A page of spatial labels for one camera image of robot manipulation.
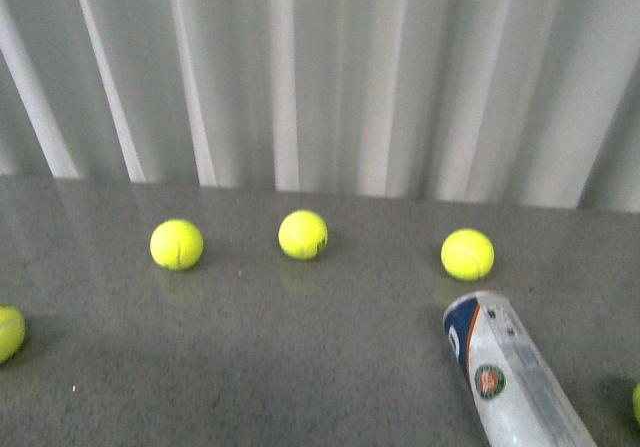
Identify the clear tennis ball can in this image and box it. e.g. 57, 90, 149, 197
443, 291, 596, 446

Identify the middle printed tennis ball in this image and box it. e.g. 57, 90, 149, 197
278, 209, 328, 261

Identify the far left tennis ball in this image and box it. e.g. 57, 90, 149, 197
0, 304, 26, 364

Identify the far right tennis ball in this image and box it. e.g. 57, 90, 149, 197
632, 383, 640, 425

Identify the white pleated curtain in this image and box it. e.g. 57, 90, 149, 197
1, 0, 639, 212

